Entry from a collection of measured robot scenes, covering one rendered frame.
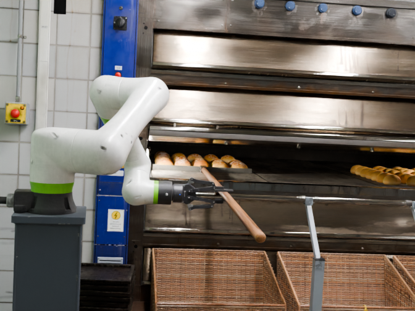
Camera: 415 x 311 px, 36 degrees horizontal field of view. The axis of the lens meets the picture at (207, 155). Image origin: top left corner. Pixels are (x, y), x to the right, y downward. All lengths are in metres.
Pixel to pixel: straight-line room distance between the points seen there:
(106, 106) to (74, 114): 0.84
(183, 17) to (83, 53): 0.50
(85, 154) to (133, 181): 0.67
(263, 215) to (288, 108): 0.53
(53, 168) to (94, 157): 0.14
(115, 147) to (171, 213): 1.31
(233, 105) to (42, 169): 1.40
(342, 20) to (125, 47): 1.06
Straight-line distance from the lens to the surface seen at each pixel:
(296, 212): 3.20
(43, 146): 1.90
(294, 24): 3.18
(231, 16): 3.13
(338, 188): 3.23
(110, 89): 2.22
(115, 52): 3.04
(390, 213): 3.35
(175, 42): 3.09
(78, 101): 3.07
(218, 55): 3.08
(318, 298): 2.67
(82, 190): 3.09
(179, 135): 2.91
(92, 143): 1.84
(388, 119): 3.28
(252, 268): 3.15
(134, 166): 2.52
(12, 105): 3.04
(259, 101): 3.12
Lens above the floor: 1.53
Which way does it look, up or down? 4 degrees down
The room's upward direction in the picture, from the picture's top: 3 degrees clockwise
